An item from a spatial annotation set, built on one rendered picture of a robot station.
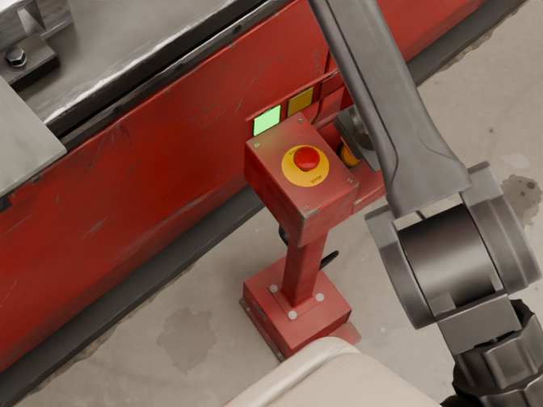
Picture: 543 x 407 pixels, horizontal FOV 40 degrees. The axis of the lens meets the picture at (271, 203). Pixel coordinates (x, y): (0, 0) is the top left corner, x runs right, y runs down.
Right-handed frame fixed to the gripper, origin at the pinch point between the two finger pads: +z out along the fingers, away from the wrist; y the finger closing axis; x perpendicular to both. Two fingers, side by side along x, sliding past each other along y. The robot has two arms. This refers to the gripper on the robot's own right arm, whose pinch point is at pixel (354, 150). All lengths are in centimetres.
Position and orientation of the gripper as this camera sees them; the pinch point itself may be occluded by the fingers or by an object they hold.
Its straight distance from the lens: 120.9
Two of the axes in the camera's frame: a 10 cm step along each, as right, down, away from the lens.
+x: -8.2, 5.0, -2.7
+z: -1.8, 2.2, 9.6
